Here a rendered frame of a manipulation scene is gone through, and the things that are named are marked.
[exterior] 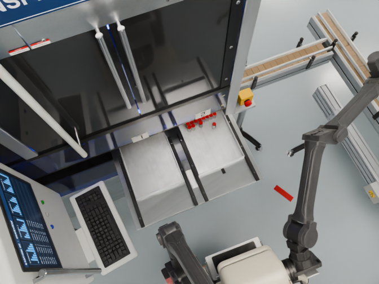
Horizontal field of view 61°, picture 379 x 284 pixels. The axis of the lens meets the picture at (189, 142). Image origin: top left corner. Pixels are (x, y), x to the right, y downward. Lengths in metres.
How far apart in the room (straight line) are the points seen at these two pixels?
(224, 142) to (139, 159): 0.47
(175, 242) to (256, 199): 1.58
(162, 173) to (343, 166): 1.65
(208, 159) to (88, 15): 1.03
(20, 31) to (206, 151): 1.10
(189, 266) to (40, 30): 0.76
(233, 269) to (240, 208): 1.42
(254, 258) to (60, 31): 0.92
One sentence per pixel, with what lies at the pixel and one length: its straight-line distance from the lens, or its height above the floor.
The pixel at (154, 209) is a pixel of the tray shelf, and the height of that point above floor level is 0.88.
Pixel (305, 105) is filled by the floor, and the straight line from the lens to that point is 2.98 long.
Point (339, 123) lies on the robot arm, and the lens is 1.34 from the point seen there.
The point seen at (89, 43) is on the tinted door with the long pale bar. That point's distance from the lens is 1.01.
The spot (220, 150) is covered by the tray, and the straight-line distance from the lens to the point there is 1.72.
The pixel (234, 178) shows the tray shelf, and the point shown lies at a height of 0.88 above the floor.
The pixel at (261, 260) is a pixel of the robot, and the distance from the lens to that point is 1.17.
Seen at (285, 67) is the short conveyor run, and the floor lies 0.93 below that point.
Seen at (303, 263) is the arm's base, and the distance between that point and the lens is 1.33.
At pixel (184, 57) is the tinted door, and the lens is 1.21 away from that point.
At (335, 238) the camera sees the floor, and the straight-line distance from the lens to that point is 2.71.
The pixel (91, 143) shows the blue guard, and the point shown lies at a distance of 1.53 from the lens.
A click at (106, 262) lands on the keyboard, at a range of 1.73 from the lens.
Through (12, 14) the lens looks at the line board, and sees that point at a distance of 0.89.
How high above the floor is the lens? 2.50
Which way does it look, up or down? 69 degrees down
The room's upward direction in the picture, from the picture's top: 3 degrees counter-clockwise
